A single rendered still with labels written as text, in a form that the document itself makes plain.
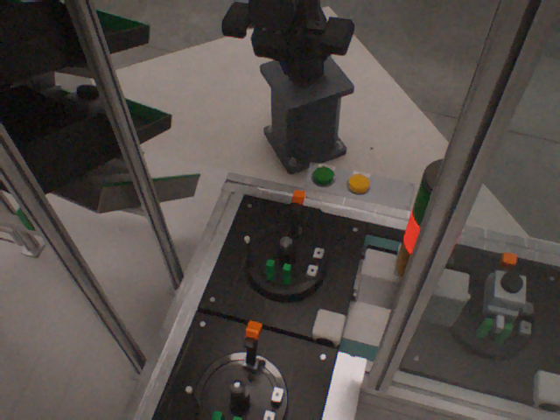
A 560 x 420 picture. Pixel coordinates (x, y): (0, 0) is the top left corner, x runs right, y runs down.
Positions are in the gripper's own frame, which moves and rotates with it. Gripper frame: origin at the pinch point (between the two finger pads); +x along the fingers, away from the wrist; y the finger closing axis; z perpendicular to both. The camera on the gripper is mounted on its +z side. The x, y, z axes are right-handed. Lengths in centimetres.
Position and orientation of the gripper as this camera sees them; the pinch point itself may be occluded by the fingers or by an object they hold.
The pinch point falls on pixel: (288, 56)
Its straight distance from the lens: 85.8
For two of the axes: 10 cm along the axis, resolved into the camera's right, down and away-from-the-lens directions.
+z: -2.9, 7.8, -5.5
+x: 0.2, 5.8, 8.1
